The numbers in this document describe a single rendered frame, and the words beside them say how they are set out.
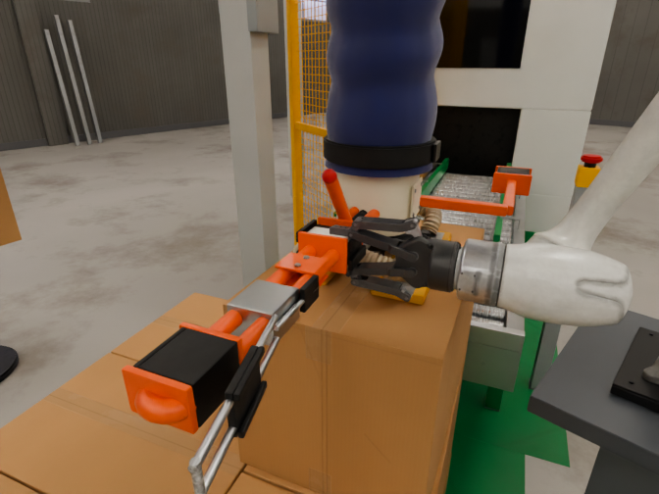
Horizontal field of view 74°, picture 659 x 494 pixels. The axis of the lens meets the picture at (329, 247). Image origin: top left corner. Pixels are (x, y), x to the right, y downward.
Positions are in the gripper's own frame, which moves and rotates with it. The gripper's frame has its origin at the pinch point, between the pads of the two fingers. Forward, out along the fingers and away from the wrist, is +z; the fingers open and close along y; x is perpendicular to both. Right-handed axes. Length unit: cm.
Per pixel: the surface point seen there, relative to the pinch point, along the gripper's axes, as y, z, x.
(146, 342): 53, 71, 22
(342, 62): -27.5, 4.3, 16.4
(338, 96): -21.7, 5.9, 18.5
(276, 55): -39, 536, 949
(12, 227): 39, 170, 50
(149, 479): 53, 35, -15
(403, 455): 34.7, -15.6, -4.4
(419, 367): 15.6, -16.8, -4.5
